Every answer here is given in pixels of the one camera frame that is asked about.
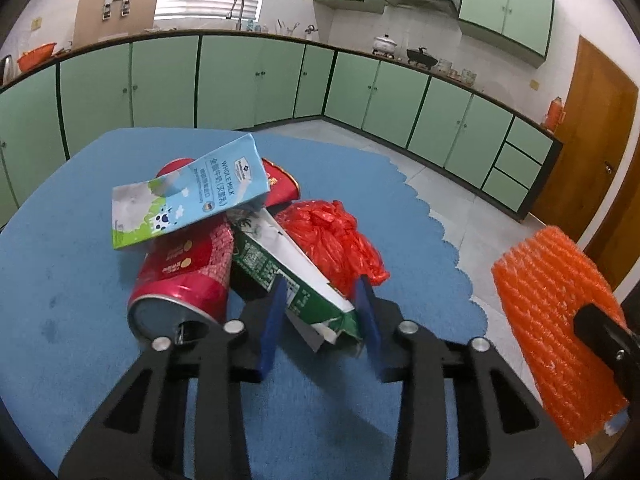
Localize light blue milk carton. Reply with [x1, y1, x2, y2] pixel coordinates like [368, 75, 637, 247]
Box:
[111, 132, 271, 251]

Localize green base cabinets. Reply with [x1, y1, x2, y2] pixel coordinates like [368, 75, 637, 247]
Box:
[0, 27, 563, 226]

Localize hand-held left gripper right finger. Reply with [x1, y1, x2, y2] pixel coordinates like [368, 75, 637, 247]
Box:
[354, 276, 586, 480]

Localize green wall cabinets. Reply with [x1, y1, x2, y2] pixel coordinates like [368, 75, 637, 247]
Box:
[313, 0, 557, 68]

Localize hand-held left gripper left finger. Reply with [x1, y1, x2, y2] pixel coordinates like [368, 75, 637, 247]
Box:
[59, 276, 288, 480]

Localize black wok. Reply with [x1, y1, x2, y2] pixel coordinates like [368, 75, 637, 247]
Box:
[406, 47, 440, 67]

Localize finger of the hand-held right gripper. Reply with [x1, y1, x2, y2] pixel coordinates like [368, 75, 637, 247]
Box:
[572, 302, 640, 403]

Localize red drink can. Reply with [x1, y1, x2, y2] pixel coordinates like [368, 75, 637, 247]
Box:
[126, 157, 236, 348]

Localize orange foam fruit net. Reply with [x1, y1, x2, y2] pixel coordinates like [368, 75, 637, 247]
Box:
[491, 226, 630, 448]

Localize blue scalloped tablecloth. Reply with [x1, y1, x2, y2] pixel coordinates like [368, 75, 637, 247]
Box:
[0, 127, 490, 480]

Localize wooden door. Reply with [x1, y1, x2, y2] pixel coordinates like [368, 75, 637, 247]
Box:
[582, 200, 640, 291]
[530, 35, 640, 243]

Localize orange basin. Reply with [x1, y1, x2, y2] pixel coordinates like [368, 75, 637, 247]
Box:
[16, 42, 57, 72]

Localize orange thermos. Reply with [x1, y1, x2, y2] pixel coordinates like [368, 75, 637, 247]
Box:
[546, 96, 565, 132]

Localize red tin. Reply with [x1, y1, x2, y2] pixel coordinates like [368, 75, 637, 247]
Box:
[260, 158, 302, 209]

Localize red plastic bag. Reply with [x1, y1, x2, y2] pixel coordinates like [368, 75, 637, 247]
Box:
[274, 199, 391, 297]

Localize green cabinet drawer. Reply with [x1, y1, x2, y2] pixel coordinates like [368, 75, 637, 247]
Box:
[482, 167, 532, 206]
[495, 142, 543, 181]
[506, 117, 553, 158]

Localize cardboard box on counter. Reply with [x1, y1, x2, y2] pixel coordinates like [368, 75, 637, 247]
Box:
[72, 0, 162, 51]

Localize green and white carton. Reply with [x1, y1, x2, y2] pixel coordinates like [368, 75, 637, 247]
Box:
[227, 208, 362, 358]

